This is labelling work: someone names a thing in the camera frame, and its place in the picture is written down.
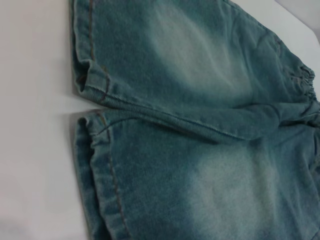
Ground blue denim shorts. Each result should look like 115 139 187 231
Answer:
68 0 320 240

